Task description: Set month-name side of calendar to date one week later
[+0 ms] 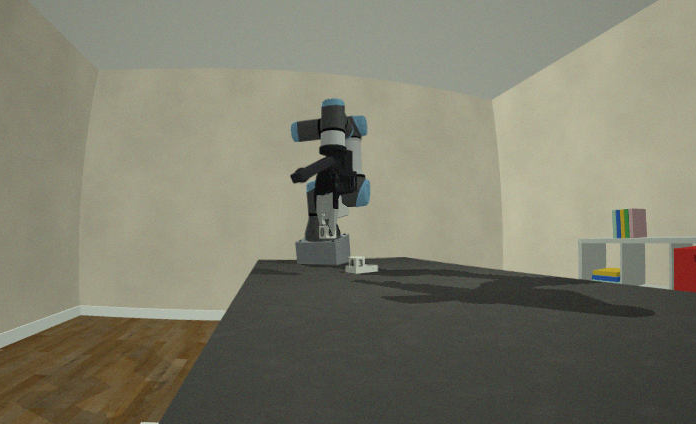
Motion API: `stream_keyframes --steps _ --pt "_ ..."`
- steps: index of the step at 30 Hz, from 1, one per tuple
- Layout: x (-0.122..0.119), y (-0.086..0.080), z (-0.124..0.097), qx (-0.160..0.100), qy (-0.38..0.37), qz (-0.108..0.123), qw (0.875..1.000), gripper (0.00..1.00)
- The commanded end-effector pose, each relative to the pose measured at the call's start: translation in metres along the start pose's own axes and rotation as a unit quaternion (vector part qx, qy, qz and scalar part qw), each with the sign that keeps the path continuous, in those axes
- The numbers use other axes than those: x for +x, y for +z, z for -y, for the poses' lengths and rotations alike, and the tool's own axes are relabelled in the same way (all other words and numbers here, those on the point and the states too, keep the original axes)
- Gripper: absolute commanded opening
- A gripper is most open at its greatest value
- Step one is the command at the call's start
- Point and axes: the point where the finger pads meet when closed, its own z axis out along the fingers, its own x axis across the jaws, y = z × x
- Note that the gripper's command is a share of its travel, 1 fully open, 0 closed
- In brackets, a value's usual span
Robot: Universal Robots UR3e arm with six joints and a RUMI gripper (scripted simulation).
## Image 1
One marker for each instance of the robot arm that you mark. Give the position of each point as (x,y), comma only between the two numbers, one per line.
(334,127)

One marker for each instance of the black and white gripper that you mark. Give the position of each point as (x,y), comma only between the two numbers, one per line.
(326,183)

